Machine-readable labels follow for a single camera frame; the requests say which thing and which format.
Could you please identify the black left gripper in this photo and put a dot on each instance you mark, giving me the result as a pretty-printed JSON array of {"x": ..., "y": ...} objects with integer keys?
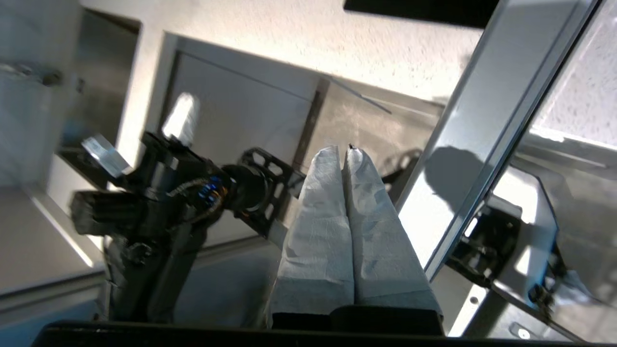
[{"x": 168, "y": 164}]

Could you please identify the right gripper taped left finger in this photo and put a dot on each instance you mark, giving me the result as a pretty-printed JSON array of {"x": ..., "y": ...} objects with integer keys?
[{"x": 318, "y": 241}]

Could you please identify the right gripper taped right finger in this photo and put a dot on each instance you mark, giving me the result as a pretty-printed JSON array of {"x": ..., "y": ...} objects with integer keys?
[{"x": 381, "y": 241}]

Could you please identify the black glass microwave door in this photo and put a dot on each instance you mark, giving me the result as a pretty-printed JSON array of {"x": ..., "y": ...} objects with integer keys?
[{"x": 482, "y": 144}]

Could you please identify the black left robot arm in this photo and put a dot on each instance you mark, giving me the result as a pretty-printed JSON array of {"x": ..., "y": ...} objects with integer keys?
[{"x": 144, "y": 270}]

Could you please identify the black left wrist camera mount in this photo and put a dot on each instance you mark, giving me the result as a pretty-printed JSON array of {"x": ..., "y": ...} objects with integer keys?
[{"x": 262, "y": 193}]

